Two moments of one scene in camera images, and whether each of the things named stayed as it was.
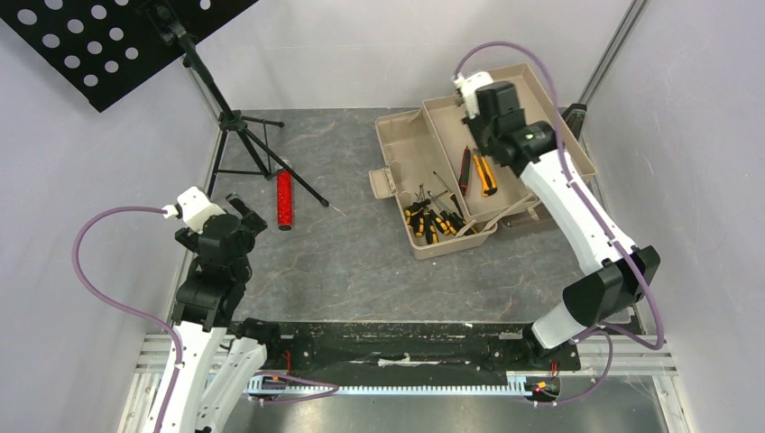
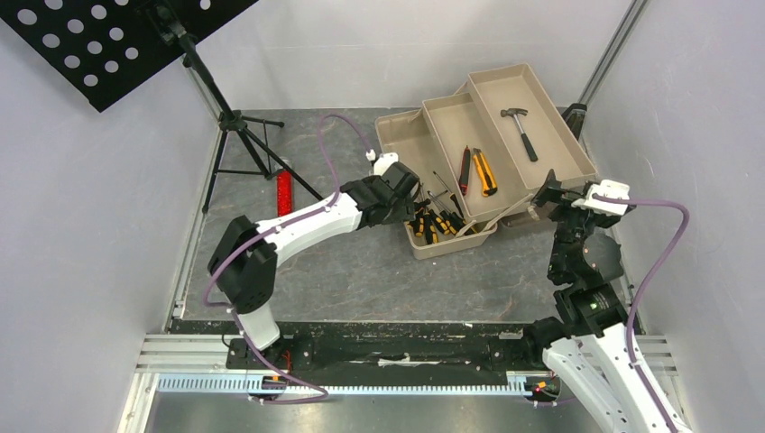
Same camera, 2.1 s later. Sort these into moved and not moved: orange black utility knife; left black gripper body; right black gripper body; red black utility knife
Moved: left black gripper body; right black gripper body
Not moved: red black utility knife; orange black utility knife
